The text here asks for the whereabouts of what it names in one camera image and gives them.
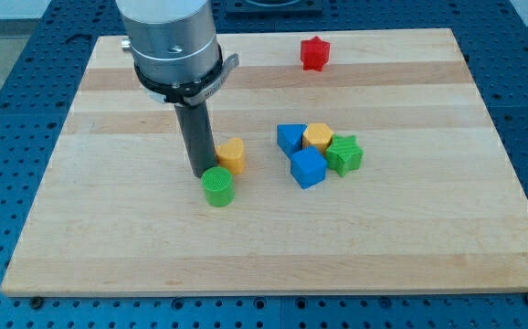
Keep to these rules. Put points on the green star block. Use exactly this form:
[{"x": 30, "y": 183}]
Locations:
[{"x": 344, "y": 155}]

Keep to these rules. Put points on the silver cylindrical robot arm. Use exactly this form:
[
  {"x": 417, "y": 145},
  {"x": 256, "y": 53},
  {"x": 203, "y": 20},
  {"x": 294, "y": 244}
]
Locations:
[{"x": 175, "y": 48}]

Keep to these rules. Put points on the light wooden board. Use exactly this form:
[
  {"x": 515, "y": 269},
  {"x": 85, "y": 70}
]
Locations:
[{"x": 435, "y": 207}]

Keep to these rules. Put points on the yellow hexagon block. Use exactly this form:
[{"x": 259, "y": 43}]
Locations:
[{"x": 319, "y": 135}]

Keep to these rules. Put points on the blue triangle block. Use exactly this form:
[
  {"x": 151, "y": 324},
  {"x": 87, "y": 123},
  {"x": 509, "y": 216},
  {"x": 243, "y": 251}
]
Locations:
[{"x": 289, "y": 137}]

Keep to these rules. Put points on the red star block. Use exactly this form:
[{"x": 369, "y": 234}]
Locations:
[{"x": 315, "y": 53}]

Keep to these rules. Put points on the green cylinder block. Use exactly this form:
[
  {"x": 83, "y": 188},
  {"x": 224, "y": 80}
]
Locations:
[{"x": 218, "y": 186}]

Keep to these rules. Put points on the blue cube block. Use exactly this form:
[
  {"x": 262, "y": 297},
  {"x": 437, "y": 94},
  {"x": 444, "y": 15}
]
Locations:
[{"x": 308, "y": 167}]

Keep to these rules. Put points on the yellow heart block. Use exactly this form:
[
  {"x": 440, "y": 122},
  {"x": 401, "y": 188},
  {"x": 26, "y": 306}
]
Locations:
[{"x": 231, "y": 155}]

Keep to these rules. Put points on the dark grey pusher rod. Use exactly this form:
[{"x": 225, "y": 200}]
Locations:
[{"x": 198, "y": 138}]

